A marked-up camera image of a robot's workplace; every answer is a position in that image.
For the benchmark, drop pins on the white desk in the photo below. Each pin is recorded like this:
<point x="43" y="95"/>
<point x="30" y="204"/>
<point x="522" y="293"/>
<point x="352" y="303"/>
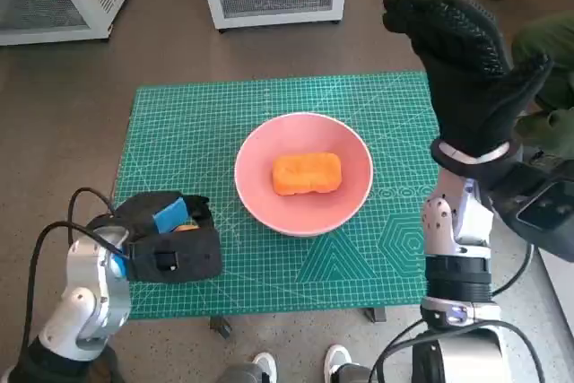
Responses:
<point x="560" y="302"/>

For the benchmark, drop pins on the green cutting mat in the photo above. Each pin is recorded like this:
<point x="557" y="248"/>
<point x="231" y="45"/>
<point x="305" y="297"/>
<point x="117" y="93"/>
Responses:
<point x="179" y="132"/>

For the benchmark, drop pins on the white shoe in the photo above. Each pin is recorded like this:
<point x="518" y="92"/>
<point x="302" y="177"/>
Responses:
<point x="265" y="367"/>
<point x="337" y="360"/>

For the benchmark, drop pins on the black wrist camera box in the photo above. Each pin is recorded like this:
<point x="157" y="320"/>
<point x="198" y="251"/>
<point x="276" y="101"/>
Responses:
<point x="193" y="257"/>
<point x="542" y="217"/>

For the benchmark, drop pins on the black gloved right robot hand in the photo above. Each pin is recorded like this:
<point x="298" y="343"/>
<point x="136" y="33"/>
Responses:
<point x="471" y="87"/>

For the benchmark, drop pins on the long braided toy bread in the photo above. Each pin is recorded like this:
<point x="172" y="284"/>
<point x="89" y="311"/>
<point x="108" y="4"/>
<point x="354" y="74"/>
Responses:
<point x="307" y="174"/>

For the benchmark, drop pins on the black table leg bracket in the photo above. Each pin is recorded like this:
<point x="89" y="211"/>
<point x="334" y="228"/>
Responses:
<point x="374" y="314"/>
<point x="220" y="327"/>

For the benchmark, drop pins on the person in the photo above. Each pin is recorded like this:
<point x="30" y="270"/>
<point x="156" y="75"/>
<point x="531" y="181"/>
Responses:
<point x="551" y="42"/>

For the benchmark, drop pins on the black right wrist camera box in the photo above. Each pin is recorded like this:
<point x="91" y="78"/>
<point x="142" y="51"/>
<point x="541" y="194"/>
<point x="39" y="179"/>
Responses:
<point x="542" y="217"/>

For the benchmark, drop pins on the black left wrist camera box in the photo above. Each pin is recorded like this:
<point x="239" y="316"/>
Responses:
<point x="193" y="257"/>

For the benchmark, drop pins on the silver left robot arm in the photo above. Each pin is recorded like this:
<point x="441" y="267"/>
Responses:
<point x="85" y="293"/>

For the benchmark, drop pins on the pink bowl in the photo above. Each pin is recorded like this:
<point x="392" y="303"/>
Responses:
<point x="255" y="167"/>

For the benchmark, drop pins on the round toy bread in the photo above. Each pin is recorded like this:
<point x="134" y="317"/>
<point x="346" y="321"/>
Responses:
<point x="186" y="227"/>

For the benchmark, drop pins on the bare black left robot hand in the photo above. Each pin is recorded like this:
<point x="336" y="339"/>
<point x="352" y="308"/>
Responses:
<point x="139" y="212"/>

